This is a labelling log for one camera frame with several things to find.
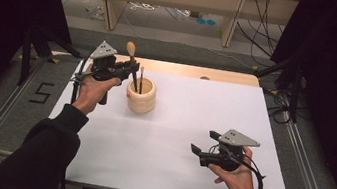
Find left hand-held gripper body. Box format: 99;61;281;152
82;39;131;109

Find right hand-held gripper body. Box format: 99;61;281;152
197;124;263;176

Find cream ribbed brush holder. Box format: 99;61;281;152
123;74;161;117

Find person's right hand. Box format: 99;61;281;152
204;140;272;189

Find person's left hand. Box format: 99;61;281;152
70;61;125;121

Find white foam board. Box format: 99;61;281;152
38;56;310;189

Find clear plastic bag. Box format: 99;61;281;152
83;0;107;21

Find black metal stand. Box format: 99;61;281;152
15;22;87;95
247;50;308;125

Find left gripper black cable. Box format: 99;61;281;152
55;49;97;189

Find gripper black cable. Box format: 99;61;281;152
236;152;269;189
55;49;97;189

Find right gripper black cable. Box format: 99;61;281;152
236;152;269;189

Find white cable bundle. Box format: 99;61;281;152
128;0;158;15

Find black cable coil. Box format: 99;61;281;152
260;88;296;126

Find thin white floor cable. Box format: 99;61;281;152
206;48;257;71

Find hanging black cable bundle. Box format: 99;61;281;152
230;0;293;70

